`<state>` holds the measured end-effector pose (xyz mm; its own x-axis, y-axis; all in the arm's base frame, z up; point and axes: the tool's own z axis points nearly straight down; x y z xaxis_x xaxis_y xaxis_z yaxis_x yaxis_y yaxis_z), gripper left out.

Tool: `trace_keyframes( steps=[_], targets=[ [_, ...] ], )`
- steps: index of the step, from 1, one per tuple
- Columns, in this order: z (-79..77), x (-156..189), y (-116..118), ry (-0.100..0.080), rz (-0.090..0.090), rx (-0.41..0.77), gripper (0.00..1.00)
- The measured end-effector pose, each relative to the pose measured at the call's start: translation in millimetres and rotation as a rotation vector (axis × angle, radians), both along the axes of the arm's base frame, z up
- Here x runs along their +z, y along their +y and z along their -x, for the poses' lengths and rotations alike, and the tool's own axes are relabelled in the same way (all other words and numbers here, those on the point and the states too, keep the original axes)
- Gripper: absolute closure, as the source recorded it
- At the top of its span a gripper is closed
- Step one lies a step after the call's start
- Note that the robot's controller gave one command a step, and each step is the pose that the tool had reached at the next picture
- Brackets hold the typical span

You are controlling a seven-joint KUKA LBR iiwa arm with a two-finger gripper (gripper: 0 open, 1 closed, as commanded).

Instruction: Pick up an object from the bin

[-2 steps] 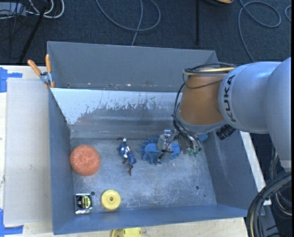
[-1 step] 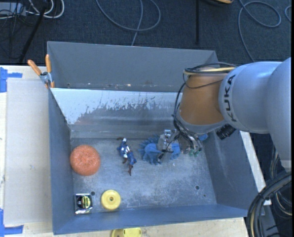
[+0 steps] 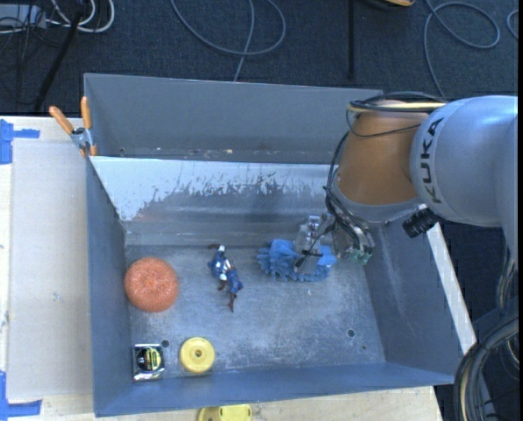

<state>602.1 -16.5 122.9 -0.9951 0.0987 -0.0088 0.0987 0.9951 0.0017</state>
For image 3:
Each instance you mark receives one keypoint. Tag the black cylinder on white bracket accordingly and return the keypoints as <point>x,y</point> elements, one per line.
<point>420,223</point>

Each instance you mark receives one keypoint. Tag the blue toy figure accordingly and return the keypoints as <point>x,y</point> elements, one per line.
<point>226,274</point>

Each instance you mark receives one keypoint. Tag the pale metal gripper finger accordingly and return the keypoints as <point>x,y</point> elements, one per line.
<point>310,268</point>
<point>306,233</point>

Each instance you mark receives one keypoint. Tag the yellow disc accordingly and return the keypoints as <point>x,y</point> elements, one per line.
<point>196,355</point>

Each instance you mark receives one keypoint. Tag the yellow flat toy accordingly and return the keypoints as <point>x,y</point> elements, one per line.
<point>224,413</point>

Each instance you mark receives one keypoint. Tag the pale flat board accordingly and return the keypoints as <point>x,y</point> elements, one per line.
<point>46,257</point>

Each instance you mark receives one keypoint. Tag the grey metal bin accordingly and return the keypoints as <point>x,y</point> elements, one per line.
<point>266,323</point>

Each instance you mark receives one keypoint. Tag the black and yellow tape measure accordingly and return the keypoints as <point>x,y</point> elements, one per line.
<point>148,361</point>

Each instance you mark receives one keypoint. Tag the orange sponge ball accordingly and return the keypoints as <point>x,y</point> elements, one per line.
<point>151,284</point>

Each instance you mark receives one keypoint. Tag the blue fringed cloth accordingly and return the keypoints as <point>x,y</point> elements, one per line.
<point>279,259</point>

